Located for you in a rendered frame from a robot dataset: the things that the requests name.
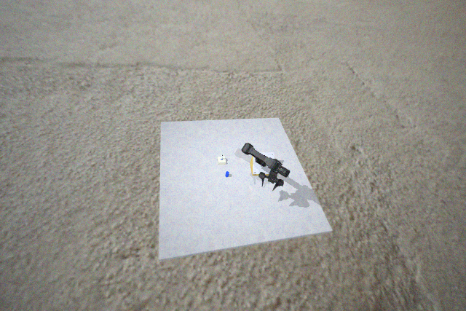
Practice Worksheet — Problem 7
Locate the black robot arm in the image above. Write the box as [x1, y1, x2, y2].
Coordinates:
[241, 143, 290, 184]

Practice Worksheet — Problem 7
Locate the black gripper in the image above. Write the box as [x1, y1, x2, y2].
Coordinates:
[258, 170, 284, 191]

